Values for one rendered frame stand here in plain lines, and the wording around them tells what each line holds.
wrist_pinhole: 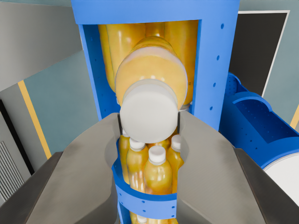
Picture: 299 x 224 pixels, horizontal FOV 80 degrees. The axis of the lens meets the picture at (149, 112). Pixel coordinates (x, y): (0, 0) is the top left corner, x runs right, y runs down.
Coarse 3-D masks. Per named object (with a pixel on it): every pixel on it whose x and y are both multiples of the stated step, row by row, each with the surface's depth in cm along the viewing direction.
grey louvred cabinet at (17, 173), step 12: (0, 108) 167; (0, 120) 163; (0, 132) 163; (12, 132) 181; (0, 144) 162; (12, 144) 176; (0, 156) 163; (12, 156) 176; (24, 156) 198; (0, 168) 162; (12, 168) 176; (24, 168) 192; (0, 180) 162; (12, 180) 176; (24, 180) 192; (0, 192) 162; (12, 192) 176; (0, 204) 163
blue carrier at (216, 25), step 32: (96, 0) 22; (128, 0) 21; (160, 0) 21; (192, 0) 21; (224, 0) 23; (96, 32) 39; (224, 32) 25; (96, 64) 40; (224, 64) 29; (96, 96) 40; (128, 192) 40
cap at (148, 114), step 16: (128, 96) 11; (144, 96) 11; (160, 96) 11; (128, 112) 11; (144, 112) 11; (160, 112) 11; (176, 112) 11; (128, 128) 12; (144, 128) 12; (160, 128) 12
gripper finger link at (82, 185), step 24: (120, 120) 12; (72, 144) 9; (96, 144) 9; (72, 168) 8; (96, 168) 8; (48, 192) 7; (72, 192) 7; (96, 192) 7; (48, 216) 6; (72, 216) 6; (96, 216) 6
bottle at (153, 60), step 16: (144, 48) 16; (160, 48) 16; (128, 64) 15; (144, 64) 14; (160, 64) 14; (176, 64) 15; (128, 80) 14; (144, 80) 13; (160, 80) 13; (176, 80) 14; (176, 96) 13
